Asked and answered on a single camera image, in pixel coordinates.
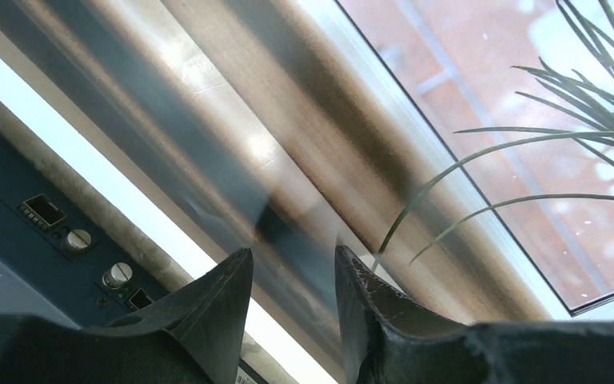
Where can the plant window photo print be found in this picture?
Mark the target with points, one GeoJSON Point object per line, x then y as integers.
{"type": "Point", "coordinates": [188, 129]}

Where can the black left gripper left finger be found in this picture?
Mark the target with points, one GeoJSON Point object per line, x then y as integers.
{"type": "Point", "coordinates": [193, 335]}

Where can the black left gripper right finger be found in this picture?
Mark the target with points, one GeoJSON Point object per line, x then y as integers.
{"type": "Point", "coordinates": [389, 338]}

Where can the dark blue electronics box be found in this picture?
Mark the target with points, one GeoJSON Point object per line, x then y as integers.
{"type": "Point", "coordinates": [55, 263]}

